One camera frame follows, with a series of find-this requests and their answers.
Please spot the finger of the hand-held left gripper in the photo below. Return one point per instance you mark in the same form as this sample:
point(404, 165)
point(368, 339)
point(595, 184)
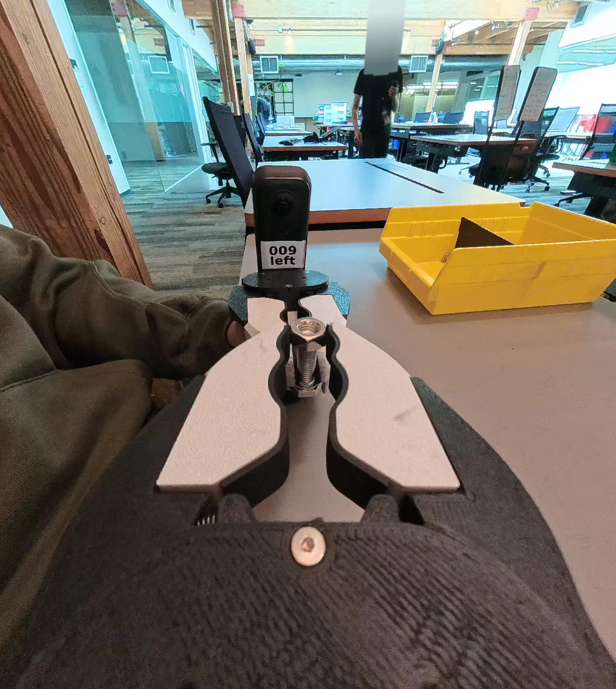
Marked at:
point(262, 317)
point(327, 309)

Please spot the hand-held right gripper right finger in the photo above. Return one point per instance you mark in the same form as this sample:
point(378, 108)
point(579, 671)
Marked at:
point(389, 420)

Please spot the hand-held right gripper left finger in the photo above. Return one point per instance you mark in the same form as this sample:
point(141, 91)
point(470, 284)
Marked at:
point(222, 420)

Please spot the steel bolt with nut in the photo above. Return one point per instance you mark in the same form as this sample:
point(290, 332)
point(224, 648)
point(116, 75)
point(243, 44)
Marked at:
point(306, 366)

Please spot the yellow plastic bin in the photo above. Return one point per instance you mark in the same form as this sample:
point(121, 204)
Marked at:
point(529, 280)

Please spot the person's left forearm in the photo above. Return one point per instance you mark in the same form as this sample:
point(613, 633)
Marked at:
point(71, 301)

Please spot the grey desk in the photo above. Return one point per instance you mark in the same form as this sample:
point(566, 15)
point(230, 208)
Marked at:
point(502, 377)

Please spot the person's left hand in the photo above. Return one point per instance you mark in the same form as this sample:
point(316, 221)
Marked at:
point(236, 333)

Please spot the person's right hand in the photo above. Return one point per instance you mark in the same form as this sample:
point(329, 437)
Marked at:
point(167, 392)

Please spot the white table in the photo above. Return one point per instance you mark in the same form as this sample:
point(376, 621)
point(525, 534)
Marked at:
point(351, 183)

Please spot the black office chair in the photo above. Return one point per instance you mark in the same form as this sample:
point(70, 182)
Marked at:
point(227, 145)
point(251, 134)

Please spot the black bin divider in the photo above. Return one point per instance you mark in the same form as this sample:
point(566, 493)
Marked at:
point(483, 237)

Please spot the person's olive green jacket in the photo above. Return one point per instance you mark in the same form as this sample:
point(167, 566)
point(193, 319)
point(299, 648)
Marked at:
point(28, 457)

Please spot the whiteboard on stand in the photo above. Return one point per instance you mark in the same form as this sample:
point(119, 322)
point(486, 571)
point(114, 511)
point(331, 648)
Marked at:
point(539, 94)
point(507, 91)

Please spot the wooden post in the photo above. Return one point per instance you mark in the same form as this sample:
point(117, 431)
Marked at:
point(33, 134)

